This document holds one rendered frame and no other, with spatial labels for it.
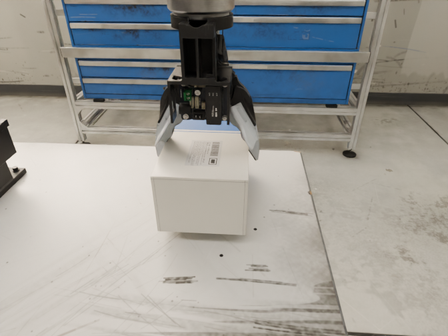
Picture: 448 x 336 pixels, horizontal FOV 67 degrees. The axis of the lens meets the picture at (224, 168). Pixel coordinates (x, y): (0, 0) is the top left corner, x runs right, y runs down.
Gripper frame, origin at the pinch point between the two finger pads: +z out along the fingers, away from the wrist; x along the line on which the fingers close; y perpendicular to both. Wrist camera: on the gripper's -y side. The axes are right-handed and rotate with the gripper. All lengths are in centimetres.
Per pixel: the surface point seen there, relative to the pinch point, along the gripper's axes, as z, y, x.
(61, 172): 8.2, -6.0, -27.8
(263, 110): 51, -137, 16
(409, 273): 78, -48, 71
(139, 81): 36, -138, -54
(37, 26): 24, -225, -157
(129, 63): 26, -138, -58
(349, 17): 2, -139, 55
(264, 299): 8.0, 18.5, 8.3
